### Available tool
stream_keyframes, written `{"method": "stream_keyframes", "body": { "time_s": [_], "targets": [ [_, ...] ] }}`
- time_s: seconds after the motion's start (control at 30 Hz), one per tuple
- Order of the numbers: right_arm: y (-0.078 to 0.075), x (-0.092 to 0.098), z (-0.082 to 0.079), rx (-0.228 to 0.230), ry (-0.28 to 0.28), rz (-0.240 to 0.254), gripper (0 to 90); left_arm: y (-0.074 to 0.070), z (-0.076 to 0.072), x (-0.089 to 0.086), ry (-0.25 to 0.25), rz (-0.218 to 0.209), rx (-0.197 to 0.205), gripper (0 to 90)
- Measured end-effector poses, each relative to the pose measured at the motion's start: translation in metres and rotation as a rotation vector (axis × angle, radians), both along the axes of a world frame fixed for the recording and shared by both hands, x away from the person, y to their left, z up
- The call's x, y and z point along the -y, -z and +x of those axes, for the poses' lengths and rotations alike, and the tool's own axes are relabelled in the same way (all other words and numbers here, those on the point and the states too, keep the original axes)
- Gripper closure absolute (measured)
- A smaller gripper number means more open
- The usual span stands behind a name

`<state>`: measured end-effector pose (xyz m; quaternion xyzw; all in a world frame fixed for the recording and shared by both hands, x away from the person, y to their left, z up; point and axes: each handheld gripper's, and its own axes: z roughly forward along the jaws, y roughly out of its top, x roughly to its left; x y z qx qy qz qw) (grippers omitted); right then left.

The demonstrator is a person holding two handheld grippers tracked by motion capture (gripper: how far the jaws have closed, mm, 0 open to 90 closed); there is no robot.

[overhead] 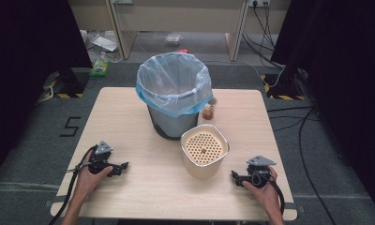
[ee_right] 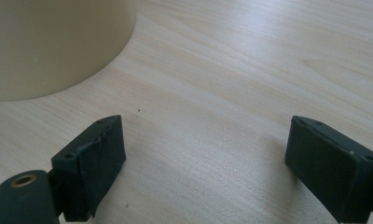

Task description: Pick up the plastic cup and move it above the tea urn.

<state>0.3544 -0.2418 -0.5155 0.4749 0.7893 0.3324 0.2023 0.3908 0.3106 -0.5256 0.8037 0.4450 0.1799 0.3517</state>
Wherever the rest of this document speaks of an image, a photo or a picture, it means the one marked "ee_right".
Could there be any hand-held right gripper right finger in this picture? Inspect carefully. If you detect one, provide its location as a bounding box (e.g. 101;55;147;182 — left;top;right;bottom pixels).
284;115;373;224

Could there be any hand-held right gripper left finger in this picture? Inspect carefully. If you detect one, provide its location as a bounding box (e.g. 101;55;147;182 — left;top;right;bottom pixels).
50;114;127;223

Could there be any cream round container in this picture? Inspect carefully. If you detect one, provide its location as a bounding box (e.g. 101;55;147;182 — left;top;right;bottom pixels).
0;0;137;102

